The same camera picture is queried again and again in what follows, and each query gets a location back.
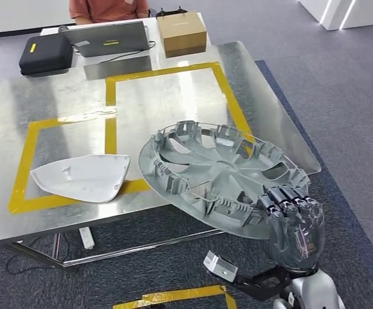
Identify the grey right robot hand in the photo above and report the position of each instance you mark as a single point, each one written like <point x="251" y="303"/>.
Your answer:
<point x="296" y="243"/>

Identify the grey plastic wheel hubcap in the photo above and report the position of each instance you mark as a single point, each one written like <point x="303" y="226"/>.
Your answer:
<point x="218" y="170"/>

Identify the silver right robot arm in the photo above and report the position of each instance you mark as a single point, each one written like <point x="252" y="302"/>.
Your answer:
<point x="318" y="292"/>

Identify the steel workbench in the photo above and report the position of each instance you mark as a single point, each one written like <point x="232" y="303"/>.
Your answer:
<point x="174" y="98"/>

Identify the white lit display block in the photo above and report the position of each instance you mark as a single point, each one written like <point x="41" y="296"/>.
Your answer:
<point x="366" y="13"/>

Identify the brown cardboard box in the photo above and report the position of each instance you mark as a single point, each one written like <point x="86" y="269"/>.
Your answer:
<point x="181" y="34"/>

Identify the white power strip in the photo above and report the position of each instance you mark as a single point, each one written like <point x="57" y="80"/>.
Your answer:
<point x="87" y="238"/>

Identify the black controller device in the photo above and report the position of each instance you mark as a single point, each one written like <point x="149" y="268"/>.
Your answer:
<point x="161" y="13"/>

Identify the white car mirror shell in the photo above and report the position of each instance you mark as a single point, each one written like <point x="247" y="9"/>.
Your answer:
<point x="80" y="177"/>

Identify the grey laptop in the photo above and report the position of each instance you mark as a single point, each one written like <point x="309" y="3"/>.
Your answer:
<point x="109" y="40"/>

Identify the person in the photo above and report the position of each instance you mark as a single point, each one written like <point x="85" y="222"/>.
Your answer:
<point x="109" y="8"/>

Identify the black zip case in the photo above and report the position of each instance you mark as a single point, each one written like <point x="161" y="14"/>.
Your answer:
<point x="45" y="53"/>

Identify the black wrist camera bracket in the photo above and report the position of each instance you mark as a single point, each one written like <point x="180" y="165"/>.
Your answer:
<point x="263" y="283"/>

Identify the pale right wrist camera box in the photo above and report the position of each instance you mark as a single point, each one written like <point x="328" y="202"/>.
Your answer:
<point x="220" y="266"/>

